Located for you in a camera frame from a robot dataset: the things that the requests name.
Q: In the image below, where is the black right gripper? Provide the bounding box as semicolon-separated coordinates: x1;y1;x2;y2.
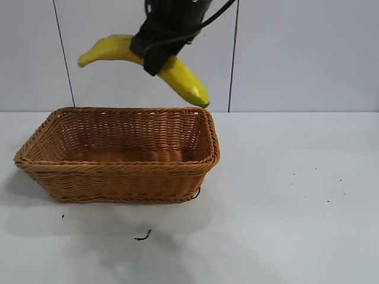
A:
131;0;213;77

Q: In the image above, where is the yellow banana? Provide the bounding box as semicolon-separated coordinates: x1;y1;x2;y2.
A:
77;34;211;108

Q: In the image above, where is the brown woven wicker basket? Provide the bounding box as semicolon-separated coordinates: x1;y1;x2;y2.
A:
13;106;221;205

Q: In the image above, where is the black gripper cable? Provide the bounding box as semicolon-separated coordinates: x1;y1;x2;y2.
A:
143;0;237;51

